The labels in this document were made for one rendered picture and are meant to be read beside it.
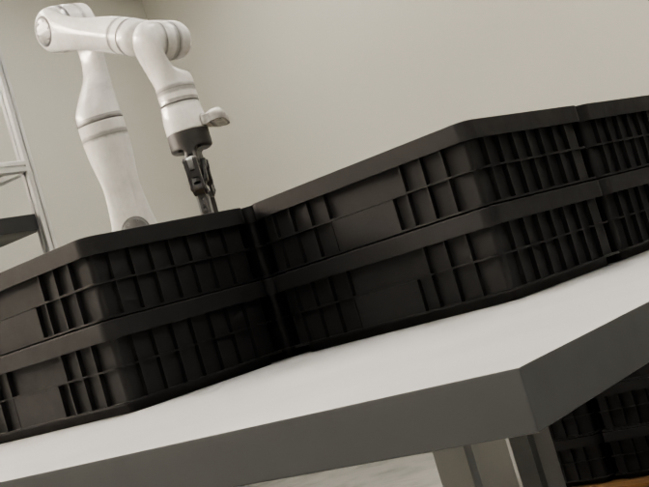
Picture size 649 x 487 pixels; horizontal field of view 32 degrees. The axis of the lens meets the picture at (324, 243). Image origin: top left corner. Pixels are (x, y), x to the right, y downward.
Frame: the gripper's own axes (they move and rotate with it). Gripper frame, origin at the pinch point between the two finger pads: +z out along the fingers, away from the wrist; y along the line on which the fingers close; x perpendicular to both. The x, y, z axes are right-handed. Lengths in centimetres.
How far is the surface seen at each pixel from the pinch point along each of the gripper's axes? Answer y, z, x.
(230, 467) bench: 118, 31, 14
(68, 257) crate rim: 55, 7, -11
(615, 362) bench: 120, 31, 41
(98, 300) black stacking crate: 55, 13, -9
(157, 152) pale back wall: -382, -77, -73
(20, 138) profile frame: -199, -65, -87
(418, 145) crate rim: 54, 5, 36
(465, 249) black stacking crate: 54, 20, 38
